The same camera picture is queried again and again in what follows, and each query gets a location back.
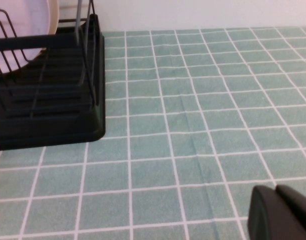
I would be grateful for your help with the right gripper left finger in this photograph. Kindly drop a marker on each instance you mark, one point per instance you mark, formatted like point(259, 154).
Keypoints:
point(273, 217)

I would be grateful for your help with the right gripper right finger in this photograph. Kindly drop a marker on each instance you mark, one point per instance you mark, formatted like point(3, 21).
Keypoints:
point(298, 197)

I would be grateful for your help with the cream plate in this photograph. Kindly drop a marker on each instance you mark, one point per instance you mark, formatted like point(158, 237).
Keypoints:
point(55, 15)

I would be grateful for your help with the pink plate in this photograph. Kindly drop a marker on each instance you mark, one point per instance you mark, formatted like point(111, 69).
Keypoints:
point(30, 15)

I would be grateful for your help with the green checked tablecloth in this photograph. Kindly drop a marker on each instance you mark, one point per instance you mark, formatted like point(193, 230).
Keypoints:
point(193, 125)

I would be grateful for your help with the black plastic drip tray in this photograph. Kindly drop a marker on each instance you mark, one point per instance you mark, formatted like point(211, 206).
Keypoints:
point(55, 130)

